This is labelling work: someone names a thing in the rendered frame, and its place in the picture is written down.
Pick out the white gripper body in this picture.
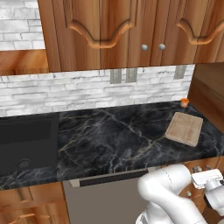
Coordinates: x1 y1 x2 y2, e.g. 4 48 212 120
191 169 224 190

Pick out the wooden drawer front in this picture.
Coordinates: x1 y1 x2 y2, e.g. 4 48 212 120
161 156 224 215

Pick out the light wooden cutting board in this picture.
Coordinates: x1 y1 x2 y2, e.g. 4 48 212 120
164 111 204 148

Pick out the small orange cup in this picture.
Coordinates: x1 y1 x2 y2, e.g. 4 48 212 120
179 97 190 109

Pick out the tall wooden side cabinet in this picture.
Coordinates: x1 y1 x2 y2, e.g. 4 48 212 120
187 61 224 134

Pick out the grey dishwasher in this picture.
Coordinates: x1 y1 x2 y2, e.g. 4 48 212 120
62 167 151 224

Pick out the wooden base cupboard front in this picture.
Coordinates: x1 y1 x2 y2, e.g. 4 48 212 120
0 181 71 224

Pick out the black sink basin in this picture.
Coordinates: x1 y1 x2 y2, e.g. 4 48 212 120
0 113 60 177

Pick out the wooden hood cover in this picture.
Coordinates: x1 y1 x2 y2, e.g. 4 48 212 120
0 48 50 77

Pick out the black dishwasher handle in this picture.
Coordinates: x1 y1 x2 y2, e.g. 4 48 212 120
78 168 150 188

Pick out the grey wall socket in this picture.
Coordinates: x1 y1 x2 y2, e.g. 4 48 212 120
125 67 138 84
109 68 123 85
173 65 187 81

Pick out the wooden wall cupboard door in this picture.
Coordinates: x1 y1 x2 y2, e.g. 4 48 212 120
150 0 224 67
46 0 153 73

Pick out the curved wooden cupboard handle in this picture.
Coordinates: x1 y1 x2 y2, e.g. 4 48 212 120
8 213 51 224

